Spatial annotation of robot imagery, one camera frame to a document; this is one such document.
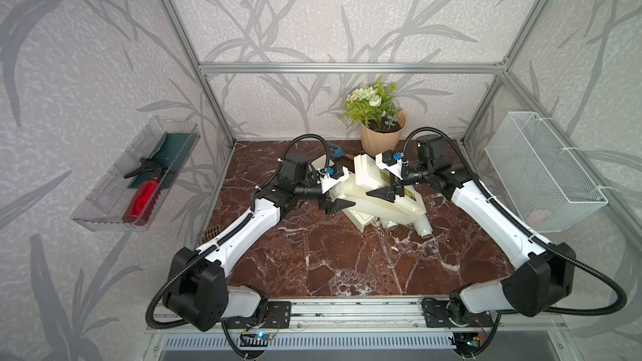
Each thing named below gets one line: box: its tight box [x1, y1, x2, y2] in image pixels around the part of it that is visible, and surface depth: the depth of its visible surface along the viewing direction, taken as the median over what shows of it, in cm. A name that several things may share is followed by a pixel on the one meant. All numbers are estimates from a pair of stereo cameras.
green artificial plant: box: [338, 76, 403, 131], surface depth 98 cm
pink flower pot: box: [360, 111, 408, 158], surface depth 107 cm
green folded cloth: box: [127, 131, 201, 189], surface depth 68 cm
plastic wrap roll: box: [379, 213, 434, 239], surface depth 90 cm
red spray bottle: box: [122, 157, 176, 226], surface depth 61 cm
